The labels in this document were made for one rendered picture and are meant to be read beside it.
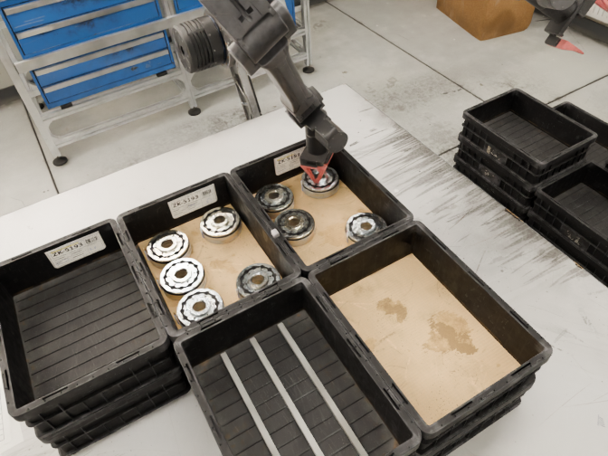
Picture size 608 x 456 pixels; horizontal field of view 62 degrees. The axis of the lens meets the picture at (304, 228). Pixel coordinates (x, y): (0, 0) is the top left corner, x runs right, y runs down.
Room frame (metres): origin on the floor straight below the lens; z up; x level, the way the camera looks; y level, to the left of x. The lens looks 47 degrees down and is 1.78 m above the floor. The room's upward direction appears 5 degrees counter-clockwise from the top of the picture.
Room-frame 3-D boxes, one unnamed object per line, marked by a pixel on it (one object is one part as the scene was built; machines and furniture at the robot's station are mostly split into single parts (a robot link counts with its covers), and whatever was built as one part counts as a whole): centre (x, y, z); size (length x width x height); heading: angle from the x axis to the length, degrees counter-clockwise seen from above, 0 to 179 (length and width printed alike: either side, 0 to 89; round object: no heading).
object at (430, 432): (0.54, -0.22, 0.92); 0.40 x 0.30 x 0.02; 26
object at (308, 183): (1.03, -0.05, 0.86); 0.10 x 0.10 x 0.01
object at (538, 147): (1.54, -0.88, 0.37); 0.40 x 0.30 x 0.45; 27
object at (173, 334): (0.76, 0.23, 0.92); 0.40 x 0.30 x 0.02; 26
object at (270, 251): (0.76, 0.23, 0.87); 0.40 x 0.30 x 0.11; 26
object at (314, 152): (1.03, -0.05, 0.98); 0.10 x 0.07 x 0.07; 156
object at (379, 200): (0.90, -0.04, 0.87); 0.40 x 0.30 x 0.11; 26
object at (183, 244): (0.83, 0.34, 0.86); 0.10 x 0.10 x 0.01
